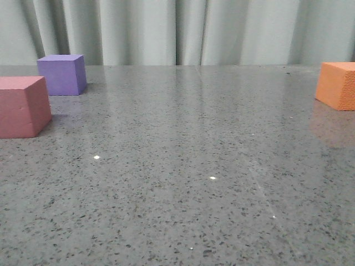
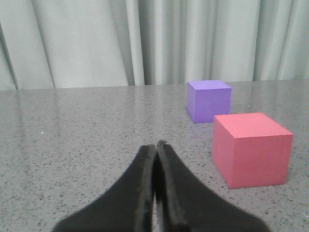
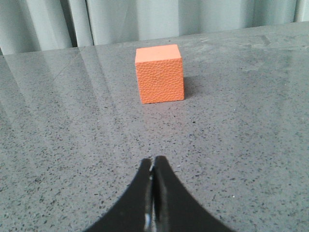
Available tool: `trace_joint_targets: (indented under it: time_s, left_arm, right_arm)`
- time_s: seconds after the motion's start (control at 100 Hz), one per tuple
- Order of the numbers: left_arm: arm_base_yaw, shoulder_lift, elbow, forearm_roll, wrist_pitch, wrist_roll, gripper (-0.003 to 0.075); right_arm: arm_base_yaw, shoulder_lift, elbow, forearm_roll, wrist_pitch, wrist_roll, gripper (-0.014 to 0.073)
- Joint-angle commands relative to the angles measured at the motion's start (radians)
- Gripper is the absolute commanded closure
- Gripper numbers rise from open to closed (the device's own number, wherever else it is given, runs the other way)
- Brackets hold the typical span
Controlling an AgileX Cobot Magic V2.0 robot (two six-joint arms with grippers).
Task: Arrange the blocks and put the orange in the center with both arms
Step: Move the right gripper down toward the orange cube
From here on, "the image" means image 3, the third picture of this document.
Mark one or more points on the white curtain backdrop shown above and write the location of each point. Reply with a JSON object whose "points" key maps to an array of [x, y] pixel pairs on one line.
{"points": [[38, 25]]}

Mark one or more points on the orange foam cube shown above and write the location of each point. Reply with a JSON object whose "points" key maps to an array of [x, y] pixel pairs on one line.
{"points": [[159, 71]]}

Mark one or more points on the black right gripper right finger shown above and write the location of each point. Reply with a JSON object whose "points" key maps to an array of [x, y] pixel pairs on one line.
{"points": [[175, 209]]}

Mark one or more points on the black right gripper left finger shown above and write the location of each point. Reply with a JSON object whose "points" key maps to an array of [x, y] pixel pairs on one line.
{"points": [[133, 211]]}

